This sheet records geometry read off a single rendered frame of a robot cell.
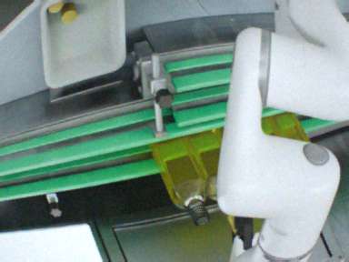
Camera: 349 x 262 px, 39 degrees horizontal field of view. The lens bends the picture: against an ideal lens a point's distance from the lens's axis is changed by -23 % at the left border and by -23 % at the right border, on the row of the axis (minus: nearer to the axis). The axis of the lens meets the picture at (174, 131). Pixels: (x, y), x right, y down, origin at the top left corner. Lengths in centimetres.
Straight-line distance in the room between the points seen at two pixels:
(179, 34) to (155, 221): 36
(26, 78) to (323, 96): 77
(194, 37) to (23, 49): 37
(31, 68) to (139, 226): 40
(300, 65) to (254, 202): 14
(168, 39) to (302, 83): 59
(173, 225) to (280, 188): 62
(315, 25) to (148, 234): 66
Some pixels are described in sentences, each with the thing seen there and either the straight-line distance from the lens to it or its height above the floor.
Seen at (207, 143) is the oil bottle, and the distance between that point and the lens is 108.
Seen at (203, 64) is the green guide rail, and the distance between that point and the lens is 108.
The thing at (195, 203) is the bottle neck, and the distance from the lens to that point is 100.
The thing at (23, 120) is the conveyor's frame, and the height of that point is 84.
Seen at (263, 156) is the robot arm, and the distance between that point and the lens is 54.
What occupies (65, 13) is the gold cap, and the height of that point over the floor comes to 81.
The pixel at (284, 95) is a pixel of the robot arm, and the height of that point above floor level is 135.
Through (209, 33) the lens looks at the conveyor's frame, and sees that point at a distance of 114.
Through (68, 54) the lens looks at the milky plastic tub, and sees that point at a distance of 115.
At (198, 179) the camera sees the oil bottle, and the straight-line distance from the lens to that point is 102.
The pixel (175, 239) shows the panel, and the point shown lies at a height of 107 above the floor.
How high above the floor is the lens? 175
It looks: 47 degrees down
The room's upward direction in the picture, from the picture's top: 155 degrees clockwise
